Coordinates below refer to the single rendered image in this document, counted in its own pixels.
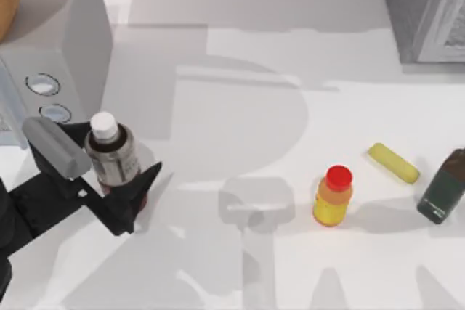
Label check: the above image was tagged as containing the brown bottle with white cap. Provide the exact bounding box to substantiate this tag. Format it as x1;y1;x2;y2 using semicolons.
84;111;148;213

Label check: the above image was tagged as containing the round microwave knob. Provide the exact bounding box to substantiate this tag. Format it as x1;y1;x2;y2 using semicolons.
39;103;72;123
25;73;61;97

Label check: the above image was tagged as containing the pale microwave oven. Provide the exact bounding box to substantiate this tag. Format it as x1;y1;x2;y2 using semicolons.
0;0;113;152

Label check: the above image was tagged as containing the yellow bottle with red cap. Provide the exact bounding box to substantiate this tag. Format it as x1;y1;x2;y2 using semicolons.
312;165;355;228

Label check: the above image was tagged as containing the yellow bread stick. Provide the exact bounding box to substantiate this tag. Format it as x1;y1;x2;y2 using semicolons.
367;142;421;185

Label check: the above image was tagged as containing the dark green bottle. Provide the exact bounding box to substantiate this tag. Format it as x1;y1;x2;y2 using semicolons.
416;147;465;225

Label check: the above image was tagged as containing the grey cabinet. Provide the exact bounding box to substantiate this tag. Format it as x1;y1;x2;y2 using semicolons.
376;0;465;65

